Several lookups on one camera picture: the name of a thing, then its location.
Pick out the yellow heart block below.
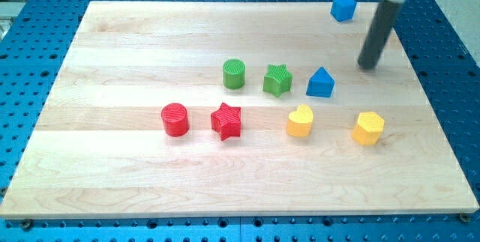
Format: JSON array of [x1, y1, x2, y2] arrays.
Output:
[[286, 104, 314, 137]]

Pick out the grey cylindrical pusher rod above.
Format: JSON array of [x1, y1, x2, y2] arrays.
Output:
[[357, 0, 403, 70]]

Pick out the yellow hexagon block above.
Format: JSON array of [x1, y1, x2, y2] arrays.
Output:
[[351, 112, 385, 145]]

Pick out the wooden board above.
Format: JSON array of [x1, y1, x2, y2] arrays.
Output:
[[1, 1, 479, 220]]

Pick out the green star block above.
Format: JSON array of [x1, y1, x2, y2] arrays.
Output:
[[262, 64, 293, 97]]

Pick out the green cylinder block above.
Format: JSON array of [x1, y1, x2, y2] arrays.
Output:
[[222, 59, 246, 89]]

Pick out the red star block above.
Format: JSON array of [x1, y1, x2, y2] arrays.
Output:
[[211, 103, 242, 141]]

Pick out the red cylinder block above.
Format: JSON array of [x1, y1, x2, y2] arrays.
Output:
[[160, 103, 190, 137]]

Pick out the blue triangle block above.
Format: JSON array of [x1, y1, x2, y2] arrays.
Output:
[[306, 67, 335, 97]]

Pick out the blue cube block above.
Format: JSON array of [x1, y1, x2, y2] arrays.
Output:
[[330, 0, 357, 22]]

